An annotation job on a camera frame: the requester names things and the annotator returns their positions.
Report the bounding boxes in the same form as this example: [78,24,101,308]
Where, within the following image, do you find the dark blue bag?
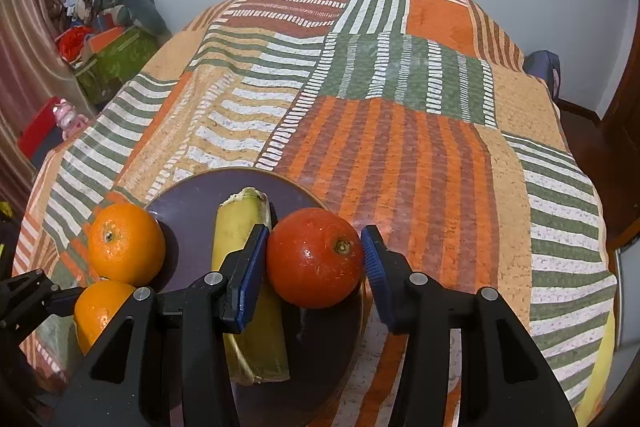
[523,50,562,100]

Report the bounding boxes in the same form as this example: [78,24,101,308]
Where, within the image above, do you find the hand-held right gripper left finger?
[47,223,271,427]

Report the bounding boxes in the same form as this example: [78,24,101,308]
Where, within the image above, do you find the striped patchwork bedspread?
[11,0,617,427]

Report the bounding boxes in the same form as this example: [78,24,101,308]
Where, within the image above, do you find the wooden door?
[598,0,640,253]

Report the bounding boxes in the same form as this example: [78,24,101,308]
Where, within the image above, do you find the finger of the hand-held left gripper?
[0,270,86,332]

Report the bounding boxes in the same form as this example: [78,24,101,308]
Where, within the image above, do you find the small orange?
[74,280,137,356]

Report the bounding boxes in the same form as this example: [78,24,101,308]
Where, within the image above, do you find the red box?
[18,96,71,168]

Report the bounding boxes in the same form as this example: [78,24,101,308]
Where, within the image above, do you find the green cardboard box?
[74,26,160,105]

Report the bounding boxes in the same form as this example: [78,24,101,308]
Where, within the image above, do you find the red-orange tangerine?
[266,207,365,309]

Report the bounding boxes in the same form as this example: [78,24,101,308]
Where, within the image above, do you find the large orange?
[88,203,166,286]

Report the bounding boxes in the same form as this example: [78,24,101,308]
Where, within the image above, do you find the yellow banana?
[212,187,291,385]

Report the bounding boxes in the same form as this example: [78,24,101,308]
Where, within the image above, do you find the dark purple plate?
[139,168,365,427]

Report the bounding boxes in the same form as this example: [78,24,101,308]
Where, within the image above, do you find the pink toy figure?
[54,98,90,140]

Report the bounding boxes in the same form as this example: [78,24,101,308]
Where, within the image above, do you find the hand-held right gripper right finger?
[360,225,573,427]

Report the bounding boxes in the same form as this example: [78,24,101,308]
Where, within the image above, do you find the striped curtain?
[0,0,96,202]

